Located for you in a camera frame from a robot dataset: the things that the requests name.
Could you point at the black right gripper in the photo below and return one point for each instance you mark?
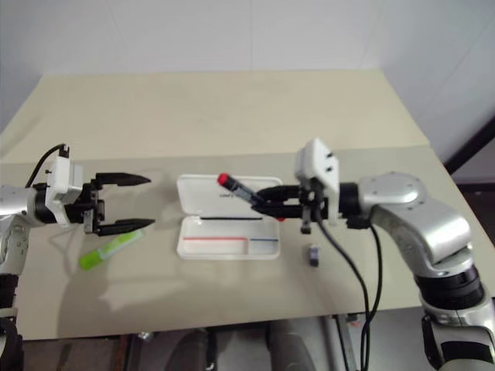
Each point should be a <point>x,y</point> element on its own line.
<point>315,206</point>

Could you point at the metal table frame leg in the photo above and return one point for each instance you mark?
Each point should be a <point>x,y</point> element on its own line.
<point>342,344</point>

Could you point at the small metal knob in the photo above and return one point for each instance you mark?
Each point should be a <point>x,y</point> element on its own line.
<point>145,335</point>

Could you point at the green marker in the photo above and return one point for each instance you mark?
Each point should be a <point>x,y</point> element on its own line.
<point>108,250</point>

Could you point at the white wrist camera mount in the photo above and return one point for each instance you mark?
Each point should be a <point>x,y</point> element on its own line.
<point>62,174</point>
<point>319,162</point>

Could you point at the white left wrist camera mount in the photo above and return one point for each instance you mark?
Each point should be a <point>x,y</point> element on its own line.
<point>62,174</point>

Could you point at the black marker with red cap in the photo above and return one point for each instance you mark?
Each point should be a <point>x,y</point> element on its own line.
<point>237,186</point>

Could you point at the dark slanted beam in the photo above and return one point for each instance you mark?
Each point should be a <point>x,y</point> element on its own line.
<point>473,150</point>

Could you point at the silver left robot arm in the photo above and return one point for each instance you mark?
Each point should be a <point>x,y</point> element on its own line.
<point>15,201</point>

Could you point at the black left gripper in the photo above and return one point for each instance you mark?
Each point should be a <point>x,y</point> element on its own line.
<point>87,205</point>

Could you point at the white plastic pencil case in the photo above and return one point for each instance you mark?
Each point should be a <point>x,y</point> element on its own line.
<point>228,235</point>

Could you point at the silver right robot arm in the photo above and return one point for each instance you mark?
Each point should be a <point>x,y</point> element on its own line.
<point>417,208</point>

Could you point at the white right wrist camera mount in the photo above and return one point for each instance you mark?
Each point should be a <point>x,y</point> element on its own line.
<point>319,162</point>

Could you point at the dark rounded shape under table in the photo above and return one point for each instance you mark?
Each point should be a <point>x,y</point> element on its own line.
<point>295,348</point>

